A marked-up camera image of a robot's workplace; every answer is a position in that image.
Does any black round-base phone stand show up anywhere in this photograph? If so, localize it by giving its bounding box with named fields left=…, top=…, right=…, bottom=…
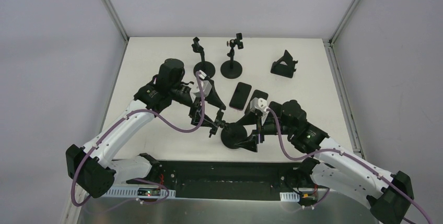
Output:
left=191, top=37, right=216, bottom=78

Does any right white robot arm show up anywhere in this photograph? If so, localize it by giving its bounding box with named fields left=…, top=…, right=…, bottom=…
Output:
left=222, top=98, right=414, bottom=223

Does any black phone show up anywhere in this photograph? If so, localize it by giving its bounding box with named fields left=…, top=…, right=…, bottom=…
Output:
left=244, top=89, right=269, bottom=115

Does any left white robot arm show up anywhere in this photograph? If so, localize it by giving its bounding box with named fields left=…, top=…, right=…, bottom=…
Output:
left=65, top=58, right=226, bottom=206

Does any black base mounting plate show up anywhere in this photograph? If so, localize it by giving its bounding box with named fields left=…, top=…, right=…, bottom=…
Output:
left=143, top=158, right=319, bottom=201

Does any white cable duct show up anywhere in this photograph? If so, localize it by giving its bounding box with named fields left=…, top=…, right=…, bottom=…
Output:
left=279, top=192, right=300, bottom=202
left=102, top=185, right=176, bottom=199

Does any right white cable duct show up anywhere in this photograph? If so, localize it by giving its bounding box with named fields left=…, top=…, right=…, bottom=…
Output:
left=279, top=192, right=300, bottom=202

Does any black folding phone stand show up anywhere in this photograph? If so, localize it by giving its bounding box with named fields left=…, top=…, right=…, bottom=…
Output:
left=270, top=50, right=298, bottom=78

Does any left white cable duct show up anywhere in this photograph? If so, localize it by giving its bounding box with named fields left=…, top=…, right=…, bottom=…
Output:
left=102, top=185, right=176, bottom=199

